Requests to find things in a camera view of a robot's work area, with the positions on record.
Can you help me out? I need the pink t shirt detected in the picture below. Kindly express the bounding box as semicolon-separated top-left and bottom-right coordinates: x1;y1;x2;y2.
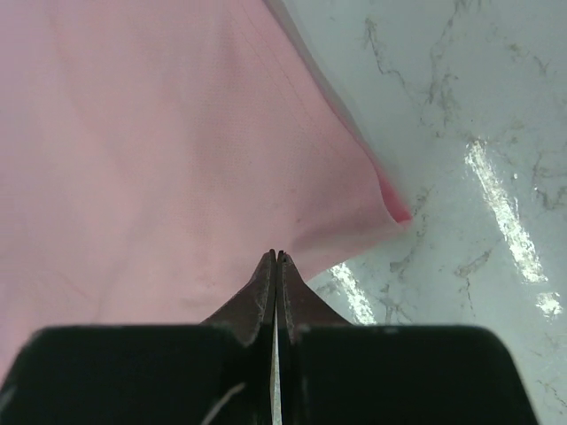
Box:
1;1;412;370

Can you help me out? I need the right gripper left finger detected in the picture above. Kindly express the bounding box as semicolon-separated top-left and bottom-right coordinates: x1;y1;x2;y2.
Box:
201;250;276;345

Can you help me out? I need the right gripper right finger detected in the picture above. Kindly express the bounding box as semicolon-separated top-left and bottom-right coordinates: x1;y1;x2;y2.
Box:
276;251;351;344

